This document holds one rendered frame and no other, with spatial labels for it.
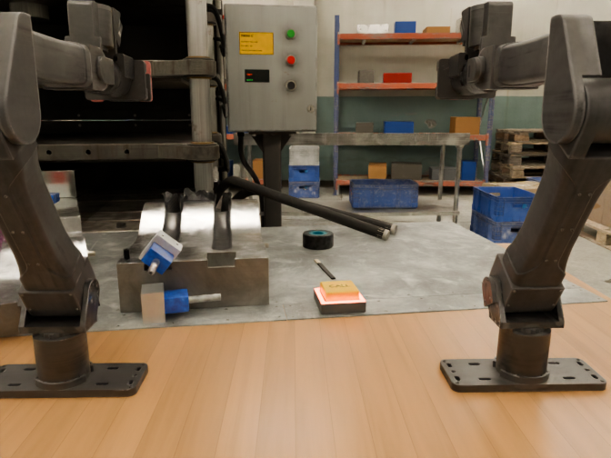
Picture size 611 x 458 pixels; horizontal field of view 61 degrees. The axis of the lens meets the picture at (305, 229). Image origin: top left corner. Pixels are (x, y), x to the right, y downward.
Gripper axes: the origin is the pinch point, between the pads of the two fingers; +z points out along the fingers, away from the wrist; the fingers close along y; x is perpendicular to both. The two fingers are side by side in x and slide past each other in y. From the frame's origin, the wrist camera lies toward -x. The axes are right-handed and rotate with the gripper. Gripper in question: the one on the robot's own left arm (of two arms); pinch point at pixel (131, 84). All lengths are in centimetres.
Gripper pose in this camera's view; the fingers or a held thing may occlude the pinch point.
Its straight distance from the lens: 104.8
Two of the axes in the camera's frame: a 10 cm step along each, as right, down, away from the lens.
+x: 0.0, 9.8, 1.9
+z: -0.2, -1.9, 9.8
